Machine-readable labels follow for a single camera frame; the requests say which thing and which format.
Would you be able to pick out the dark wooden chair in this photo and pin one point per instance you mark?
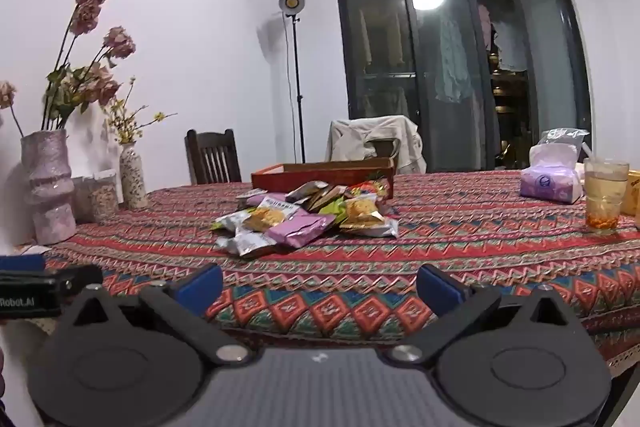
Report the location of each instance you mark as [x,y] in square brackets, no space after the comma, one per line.
[212,162]

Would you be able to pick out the white card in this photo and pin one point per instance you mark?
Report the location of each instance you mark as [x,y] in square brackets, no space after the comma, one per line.
[32,250]

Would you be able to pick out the glass of tea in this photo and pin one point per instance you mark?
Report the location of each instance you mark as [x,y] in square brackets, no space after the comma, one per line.
[605,197]

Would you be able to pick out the large pink vase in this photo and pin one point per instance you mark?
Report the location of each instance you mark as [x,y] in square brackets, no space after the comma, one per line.
[47,187]

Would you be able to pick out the hanging light clothes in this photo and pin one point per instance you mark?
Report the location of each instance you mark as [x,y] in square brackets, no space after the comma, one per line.
[455,62]

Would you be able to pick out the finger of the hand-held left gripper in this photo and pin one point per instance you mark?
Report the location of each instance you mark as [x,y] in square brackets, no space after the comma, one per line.
[80,279]
[22,263]

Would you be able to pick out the yellow box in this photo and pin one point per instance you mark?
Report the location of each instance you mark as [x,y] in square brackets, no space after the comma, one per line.
[632,194]

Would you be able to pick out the glass storage jar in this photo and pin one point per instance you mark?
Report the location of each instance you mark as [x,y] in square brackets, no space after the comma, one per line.
[104,199]

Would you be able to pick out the purple tissue pack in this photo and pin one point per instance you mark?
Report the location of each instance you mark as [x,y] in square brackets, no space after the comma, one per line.
[550,179]

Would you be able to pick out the dried pink flowers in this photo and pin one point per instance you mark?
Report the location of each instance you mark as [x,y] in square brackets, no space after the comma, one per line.
[90,82]

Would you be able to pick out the beige jacket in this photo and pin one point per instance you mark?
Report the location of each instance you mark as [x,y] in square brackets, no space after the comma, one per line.
[350,142]

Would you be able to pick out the small speckled vase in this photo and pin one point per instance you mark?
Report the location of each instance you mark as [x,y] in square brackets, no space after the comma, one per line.
[133,179]

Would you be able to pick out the studio light on stand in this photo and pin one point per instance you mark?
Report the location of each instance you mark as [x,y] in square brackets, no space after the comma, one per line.
[292,3]

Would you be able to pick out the red cardboard box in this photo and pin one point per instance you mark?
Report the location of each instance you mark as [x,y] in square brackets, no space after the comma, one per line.
[280,179]

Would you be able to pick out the pile of snack packets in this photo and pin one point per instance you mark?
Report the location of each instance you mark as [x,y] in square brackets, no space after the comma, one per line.
[295,224]

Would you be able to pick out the black sliding glass door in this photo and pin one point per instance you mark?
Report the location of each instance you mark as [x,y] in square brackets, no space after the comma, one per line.
[450,72]

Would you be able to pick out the wooden chair with jacket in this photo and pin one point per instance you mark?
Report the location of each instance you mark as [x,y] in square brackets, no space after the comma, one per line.
[382,152]

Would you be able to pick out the yellow flower branches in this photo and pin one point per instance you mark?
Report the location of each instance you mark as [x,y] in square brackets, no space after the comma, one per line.
[122,122]

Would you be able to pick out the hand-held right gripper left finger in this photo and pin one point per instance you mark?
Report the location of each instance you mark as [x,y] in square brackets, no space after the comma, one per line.
[200,289]

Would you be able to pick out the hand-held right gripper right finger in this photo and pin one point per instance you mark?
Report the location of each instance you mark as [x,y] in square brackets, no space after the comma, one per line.
[440,289]

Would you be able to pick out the clear plastic bag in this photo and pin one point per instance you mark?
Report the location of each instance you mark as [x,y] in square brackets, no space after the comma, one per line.
[565,138]

